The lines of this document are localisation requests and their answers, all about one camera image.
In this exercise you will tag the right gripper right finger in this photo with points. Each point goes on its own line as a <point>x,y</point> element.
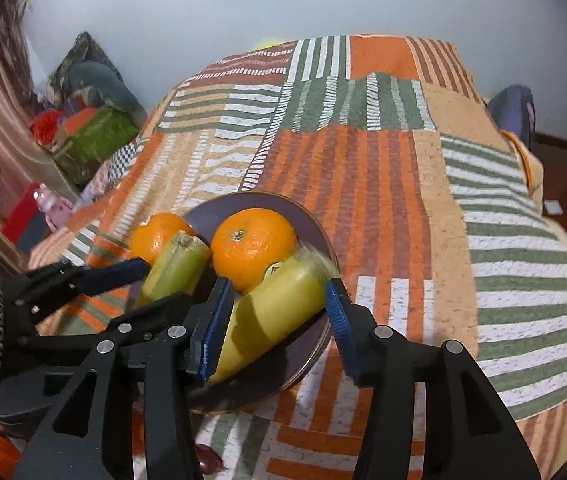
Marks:
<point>469,432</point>

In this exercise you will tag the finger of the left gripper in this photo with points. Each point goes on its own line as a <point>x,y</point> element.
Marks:
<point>43,291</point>
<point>29,357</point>

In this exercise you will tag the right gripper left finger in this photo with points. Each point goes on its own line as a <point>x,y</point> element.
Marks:
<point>88,431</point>

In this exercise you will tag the corn cob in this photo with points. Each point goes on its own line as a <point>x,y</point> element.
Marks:
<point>279,305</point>
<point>178,268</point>

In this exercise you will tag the large orange with sticker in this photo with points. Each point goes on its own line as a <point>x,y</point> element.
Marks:
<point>148,240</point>

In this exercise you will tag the dark red jujube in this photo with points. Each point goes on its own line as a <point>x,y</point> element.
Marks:
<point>209,461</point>

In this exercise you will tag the red box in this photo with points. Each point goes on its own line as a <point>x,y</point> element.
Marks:
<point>26,226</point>

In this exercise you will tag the pink rabbit figurine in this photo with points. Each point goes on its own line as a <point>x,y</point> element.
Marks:
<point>56,208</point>

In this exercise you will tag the dark purple plate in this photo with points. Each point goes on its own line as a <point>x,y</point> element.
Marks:
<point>287,363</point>

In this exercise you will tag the floral patchwork quilt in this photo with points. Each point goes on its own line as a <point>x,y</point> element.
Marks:
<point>110,173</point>

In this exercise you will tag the striped pink curtain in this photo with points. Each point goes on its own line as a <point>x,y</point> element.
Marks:
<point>22,160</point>

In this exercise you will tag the red plastic bag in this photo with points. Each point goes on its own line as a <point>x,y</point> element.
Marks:
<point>45,125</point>

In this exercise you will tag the grey plush toy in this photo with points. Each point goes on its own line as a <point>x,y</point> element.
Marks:
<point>101,84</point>

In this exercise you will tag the striped patchwork blanket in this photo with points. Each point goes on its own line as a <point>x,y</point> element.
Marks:
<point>433,212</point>

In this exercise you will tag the blue backpack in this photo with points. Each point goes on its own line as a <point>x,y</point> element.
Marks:
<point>513,110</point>

